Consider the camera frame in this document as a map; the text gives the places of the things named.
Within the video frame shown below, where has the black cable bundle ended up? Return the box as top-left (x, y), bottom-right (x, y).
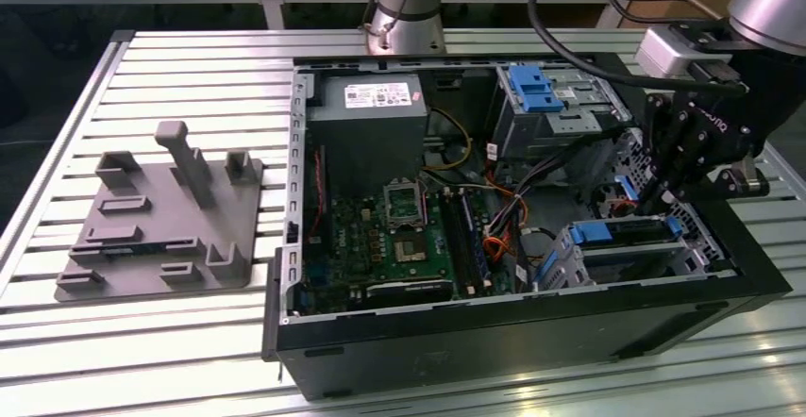
top-left (483, 128), bottom-right (632, 239)

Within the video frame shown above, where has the hard disk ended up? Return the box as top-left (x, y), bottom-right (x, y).
top-left (569, 216), bottom-right (685, 251)

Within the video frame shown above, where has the metal drive cage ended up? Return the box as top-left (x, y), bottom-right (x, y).
top-left (491, 65), bottom-right (634, 166)

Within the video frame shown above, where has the black RAM slot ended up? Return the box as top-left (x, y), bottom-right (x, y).
top-left (439, 188), bottom-right (475, 296)
top-left (469, 190), bottom-right (499, 286)
top-left (450, 188), bottom-right (483, 294)
top-left (459, 189), bottom-right (491, 291)

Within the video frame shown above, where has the black graphics card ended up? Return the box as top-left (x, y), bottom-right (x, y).
top-left (351, 275), bottom-right (457, 309)

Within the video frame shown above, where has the black PC case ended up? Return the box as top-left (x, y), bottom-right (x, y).
top-left (261, 53), bottom-right (796, 402)

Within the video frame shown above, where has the grey parts rack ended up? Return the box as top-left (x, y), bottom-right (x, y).
top-left (54, 119), bottom-right (266, 303)

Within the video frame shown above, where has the metal socket cover frame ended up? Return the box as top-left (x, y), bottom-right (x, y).
top-left (382, 176), bottom-right (427, 230)

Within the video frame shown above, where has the grey power supply unit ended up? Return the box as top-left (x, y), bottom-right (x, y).
top-left (306, 73), bottom-right (431, 190)

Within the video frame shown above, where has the black flat wire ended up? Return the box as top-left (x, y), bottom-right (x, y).
top-left (513, 227), bottom-right (543, 293)

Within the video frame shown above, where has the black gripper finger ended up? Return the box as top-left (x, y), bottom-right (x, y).
top-left (658, 124), bottom-right (757, 204)
top-left (634, 92), bottom-right (677, 216)

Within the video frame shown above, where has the orange red wire bundle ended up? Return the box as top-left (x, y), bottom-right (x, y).
top-left (482, 233), bottom-right (515, 267)

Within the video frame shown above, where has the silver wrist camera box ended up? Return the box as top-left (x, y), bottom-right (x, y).
top-left (634, 24), bottom-right (737, 82)

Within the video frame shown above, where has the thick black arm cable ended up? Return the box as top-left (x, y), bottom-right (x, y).
top-left (526, 0), bottom-right (750, 97)

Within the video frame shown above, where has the metal disk bay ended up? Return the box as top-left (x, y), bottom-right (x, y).
top-left (533, 216), bottom-right (726, 293)

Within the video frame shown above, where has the yellow wire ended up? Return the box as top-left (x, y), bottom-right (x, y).
top-left (422, 108), bottom-right (474, 172)

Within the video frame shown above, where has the green motherboard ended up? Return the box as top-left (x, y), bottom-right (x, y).
top-left (302, 175), bottom-right (525, 317)

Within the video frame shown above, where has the blue plastic drive latch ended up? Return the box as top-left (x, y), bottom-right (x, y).
top-left (506, 65), bottom-right (566, 113)

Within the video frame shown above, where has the CPU socket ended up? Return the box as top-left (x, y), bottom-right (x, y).
top-left (391, 230), bottom-right (437, 267)

